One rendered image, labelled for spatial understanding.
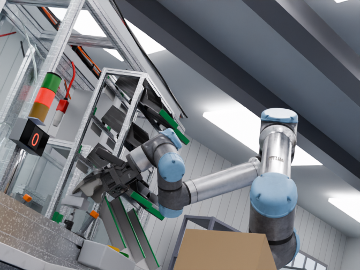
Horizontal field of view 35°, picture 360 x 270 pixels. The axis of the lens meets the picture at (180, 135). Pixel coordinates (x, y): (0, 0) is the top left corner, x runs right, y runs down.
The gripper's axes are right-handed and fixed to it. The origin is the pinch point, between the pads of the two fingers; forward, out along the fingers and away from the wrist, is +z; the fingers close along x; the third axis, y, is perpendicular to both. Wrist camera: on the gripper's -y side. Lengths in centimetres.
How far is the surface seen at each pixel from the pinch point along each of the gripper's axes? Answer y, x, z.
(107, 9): -107, 49, -36
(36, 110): -19.0, -21.4, -4.7
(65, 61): -140, 99, 2
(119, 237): 11.0, 20.2, -0.5
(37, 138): -12.5, -18.1, -0.5
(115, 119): -32.0, 23.3, -17.9
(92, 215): 10.1, -1.1, -1.1
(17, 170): -64, 60, 39
